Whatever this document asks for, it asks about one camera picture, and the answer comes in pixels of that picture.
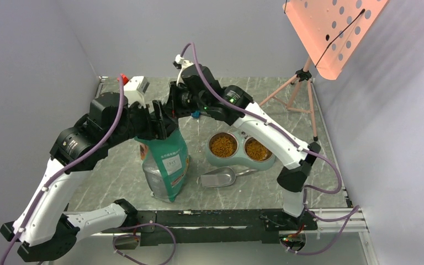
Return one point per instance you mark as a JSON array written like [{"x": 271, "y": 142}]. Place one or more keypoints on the teal double pet bowl stand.
[{"x": 238, "y": 149}]

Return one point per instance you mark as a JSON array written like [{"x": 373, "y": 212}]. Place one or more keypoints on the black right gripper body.
[{"x": 184, "y": 103}]

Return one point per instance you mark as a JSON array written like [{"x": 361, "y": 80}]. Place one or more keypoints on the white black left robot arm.
[{"x": 44, "y": 231}]

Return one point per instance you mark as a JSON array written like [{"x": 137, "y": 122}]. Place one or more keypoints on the pink tripod stand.
[{"x": 301, "y": 77}]

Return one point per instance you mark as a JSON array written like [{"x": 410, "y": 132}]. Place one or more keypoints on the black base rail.
[{"x": 214, "y": 226}]

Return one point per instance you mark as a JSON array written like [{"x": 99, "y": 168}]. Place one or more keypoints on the steel bowl left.
[{"x": 223, "y": 145}]

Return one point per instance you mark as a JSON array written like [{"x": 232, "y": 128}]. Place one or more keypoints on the brown kibble right bowl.
[{"x": 258, "y": 150}]

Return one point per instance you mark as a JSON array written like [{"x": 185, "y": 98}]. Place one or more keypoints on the brown pet food kibble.
[{"x": 223, "y": 146}]

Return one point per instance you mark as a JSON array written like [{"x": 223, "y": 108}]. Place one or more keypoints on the pink perforated board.
[{"x": 331, "y": 30}]

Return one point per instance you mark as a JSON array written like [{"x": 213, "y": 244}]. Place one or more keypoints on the blue building block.
[{"x": 196, "y": 115}]

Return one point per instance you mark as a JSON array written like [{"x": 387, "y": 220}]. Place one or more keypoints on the steel bowl right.
[{"x": 258, "y": 150}]

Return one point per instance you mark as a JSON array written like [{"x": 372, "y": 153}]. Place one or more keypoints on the green pet food bag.
[{"x": 165, "y": 164}]

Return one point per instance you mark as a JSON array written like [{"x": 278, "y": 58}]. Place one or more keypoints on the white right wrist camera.
[{"x": 181, "y": 64}]

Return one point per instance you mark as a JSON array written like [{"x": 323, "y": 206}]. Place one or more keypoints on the metal food scoop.
[{"x": 223, "y": 177}]

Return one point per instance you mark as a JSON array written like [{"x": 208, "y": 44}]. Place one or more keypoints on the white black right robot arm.
[{"x": 238, "y": 109}]

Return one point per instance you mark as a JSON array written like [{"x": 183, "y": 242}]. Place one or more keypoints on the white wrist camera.
[
  {"x": 135, "y": 89},
  {"x": 181, "y": 64}
]

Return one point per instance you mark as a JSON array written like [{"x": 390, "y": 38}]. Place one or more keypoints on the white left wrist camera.
[{"x": 135, "y": 89}]

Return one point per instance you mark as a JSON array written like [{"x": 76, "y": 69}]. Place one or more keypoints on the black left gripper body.
[{"x": 138, "y": 122}]

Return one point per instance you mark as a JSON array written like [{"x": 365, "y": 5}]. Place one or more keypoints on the steel bowl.
[
  {"x": 223, "y": 145},
  {"x": 258, "y": 150}
]

